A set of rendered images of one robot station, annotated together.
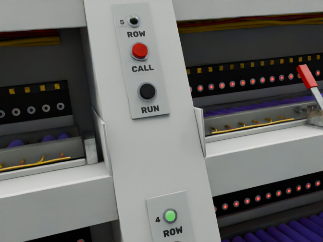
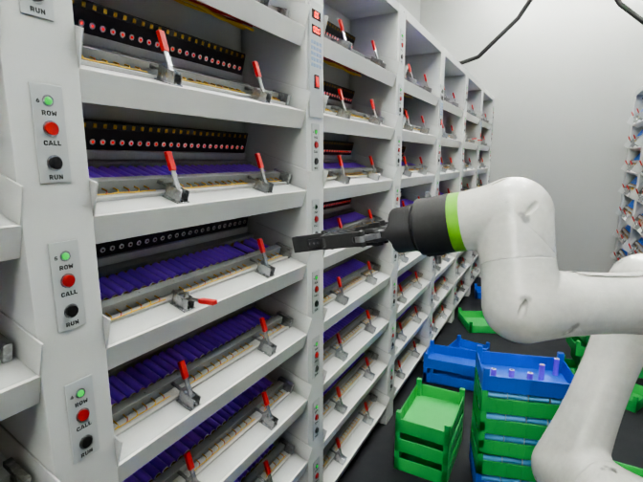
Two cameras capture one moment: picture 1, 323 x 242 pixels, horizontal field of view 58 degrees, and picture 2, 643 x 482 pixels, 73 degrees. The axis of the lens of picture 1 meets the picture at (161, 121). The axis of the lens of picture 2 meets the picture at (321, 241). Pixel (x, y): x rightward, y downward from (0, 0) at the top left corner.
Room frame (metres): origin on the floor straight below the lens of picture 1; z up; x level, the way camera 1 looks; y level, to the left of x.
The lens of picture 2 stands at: (-0.54, 0.86, 1.17)
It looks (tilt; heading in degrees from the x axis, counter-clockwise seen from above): 11 degrees down; 313
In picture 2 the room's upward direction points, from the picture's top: straight up
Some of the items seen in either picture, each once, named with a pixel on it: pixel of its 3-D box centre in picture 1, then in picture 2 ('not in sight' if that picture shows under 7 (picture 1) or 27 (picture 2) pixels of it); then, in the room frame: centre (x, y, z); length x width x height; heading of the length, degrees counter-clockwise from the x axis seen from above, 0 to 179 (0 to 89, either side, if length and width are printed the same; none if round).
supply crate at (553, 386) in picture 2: not in sight; (523, 370); (-0.08, -0.66, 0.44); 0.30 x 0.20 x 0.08; 30
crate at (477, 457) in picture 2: not in sight; (516, 450); (-0.08, -0.66, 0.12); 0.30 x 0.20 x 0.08; 30
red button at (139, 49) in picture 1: (139, 52); not in sight; (0.29, 0.01, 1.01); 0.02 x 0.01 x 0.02; 105
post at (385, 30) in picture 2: not in sight; (373, 229); (0.57, -0.64, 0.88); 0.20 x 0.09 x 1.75; 15
